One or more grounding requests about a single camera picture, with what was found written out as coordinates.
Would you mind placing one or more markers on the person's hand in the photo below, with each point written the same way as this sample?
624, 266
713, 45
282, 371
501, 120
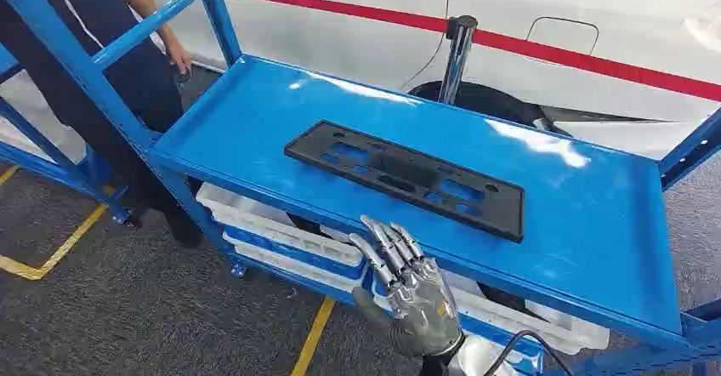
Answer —
179, 56

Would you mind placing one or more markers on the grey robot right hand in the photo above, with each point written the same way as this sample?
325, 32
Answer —
422, 311

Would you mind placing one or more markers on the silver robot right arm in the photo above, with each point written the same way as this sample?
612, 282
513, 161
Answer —
479, 362

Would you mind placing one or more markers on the person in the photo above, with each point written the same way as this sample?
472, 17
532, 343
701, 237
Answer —
135, 80

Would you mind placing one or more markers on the white plastic tray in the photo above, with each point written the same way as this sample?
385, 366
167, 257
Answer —
293, 269
507, 317
265, 224

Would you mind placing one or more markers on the blue metal rack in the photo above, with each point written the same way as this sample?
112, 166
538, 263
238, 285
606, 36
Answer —
253, 114
39, 162

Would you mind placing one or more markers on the black plastic mounting plate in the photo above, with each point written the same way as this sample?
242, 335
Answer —
405, 173

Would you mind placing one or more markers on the red barrier belt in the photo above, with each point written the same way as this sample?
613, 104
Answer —
591, 62
338, 7

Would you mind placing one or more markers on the white car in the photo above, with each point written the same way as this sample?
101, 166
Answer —
619, 24

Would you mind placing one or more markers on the chrome stanchion post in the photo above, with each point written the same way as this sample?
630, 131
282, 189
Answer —
456, 63

